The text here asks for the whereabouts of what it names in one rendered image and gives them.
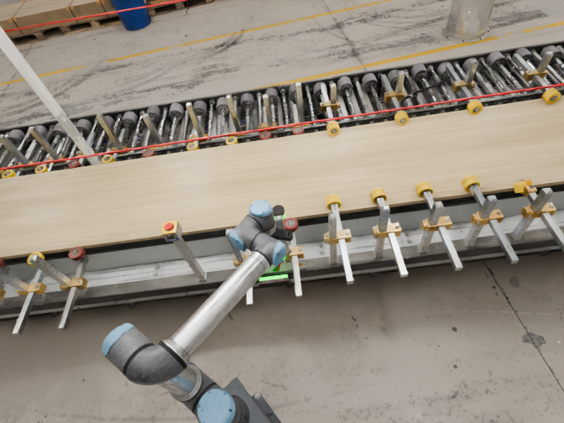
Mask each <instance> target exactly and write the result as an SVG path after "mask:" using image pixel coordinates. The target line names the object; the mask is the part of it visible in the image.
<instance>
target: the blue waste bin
mask: <svg viewBox="0 0 564 423"><path fill-rule="evenodd" d="M110 1H111V3H112V5H113V6H114V8H115V10H116V11H119V10H124V9H130V8H138V7H143V6H146V5H145V2H144V0H110ZM117 15H118V17H119V18H120V19H121V21H122V23H123V26H124V28H125V29H126V30H131V31H134V30H139V29H143V28H145V27H146V26H148V25H149V24H150V23H151V19H150V16H149V12H148V10H147V8H139V9H134V10H129V11H124V12H119V13H117Z"/></svg>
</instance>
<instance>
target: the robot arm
mask: <svg viewBox="0 0 564 423"><path fill-rule="evenodd" d="M229 238H230V240H231V242H232V243H233V244H234V246H235V247H237V248H238V249H239V250H241V251H245V250H246V249H248V250H249V251H251V254H250V255H249V256H248V257H247V258H246V259H245V260H244V261H243V262H242V263H241V265H240V266H239V267H238V268H237V269H236V270H235V271H234V272H233V273H232V274H231V275H230V276H229V277H228V278H227V279H226V280H225V281H224V282H223V283H222V285H221V286H220V287H219V288H218V289H217V290H216V291H215V292H214V293H213V294H212V295H211V296H210V297H209V298H208V299H207V300H206V301H205V302H204V303H203V304H202V306H201V307H200V308H199V309H198V310H197V311H196V312H195V313H194V314H193V315H192V316H191V317H190V318H189V319H188V320H187V321H186V322H185V323H184V324H183V325H182V327H181V328H180V329H179V330H178V331H177V332H176V333H175V334H174V335H173V336H172V337H171V338H170V339H167V340H161V341H160V342H159V343H158V344H157V345H156V344H155V343H153V341H152V340H150V339H149V338H148V337H146V336H145V335H144V334H143V333H141V332H140V331H139V330H138V329H137V328H136V327H135V326H133V325H132V324H129V323H125V324H122V325H121V326H118V327H116V328H115V329H114V330H113V331H111V332H110V333H109V335H108V336H107V337H106V339H105V340H104V342H103V344H102V353H103V354H104V355H105V358H108V359H109V360H110V361H111V362H112V363H113V364H114V365H115V366H116V367H117V368H118V369H119V370H120V371H121V372H122V373H123V374H124V375H125V376H126V378H127V379H128V380H129V381H131V382H132V383H134V384H139V385H156V384H157V385H158V386H160V387H162V388H164V389H167V390H169V392H170V395H171V396H172V398H174V399H175V400H178V401H179V402H181V403H182V404H183V405H185V406H186V407H187V408H188V409H189V410H190V411H191V412H192V413H193V414H194V415H195V416H196V417H197V418H198V419H199V420H200V422H201V423H249V418H250V414H249V408H248V405H247V404H246V402H245V401H244V400H243V399H242V398H240V397H239V396H237V395H234V394H229V393H228V392H226V391H225V390H224V389H223V388H222V387H221V386H219V385H218V384H217V383H216V382H215V381H213V380H212V379H211V378H210V377H209V376H207V375H206V374H205V373H204V372H203V371H201V370H200V369H199V368H198V367H197V366H196V365H195V364H194V363H192V362H189V361H188V358H189V356H190V355H191V354H192V353H193V352H194V351H195V350H196V349H197V348H198V347H199V346H200V345H201V343H202V342H203V341H204V340H205V339H206V338H207V337H208V335H209V334H210V333H211V332H212V331H213V330H214V329H215V327H216V326H217V325H218V324H219V323H220V322H221V321H222V319H223V318H224V317H225V316H226V315H227V314H228V312H229V311H230V310H231V309H232V308H233V307H234V306H235V305H236V304H237V303H238V302H239V301H240V300H241V299H242V298H243V296H244V295H245V294H246V293H247V292H248V291H249V289H250V288H251V287H252V286H253V285H254V284H255V283H256V281H257V280H258V279H259V278H260V277H261V276H262V275H263V273H264V272H265V271H266V270H267V269H269V268H270V267H271V265H273V266H278V265H279V264H280V263H281V262H282V260H283V258H284V256H285V252H286V246H285V245H284V244H283V243H282V242H281V241H280V240H285V241H291V240H292V239H293V232H292V231H289V230H284V229H278V228H276V223H275V219H274V214H273V208H272V207H271V205H270V203H269V202H268V201H266V200H256V201H254V202H252V203H251V205H250V207H249V214H248V215H247V216H246V217H245V218H244V219H243V220H242V221H241V222H240V223H239V224H238V225H237V226H236V227H235V228H234V229H233V230H232V232H231V233H230V234H229ZM277 239H279V240H277Z"/></svg>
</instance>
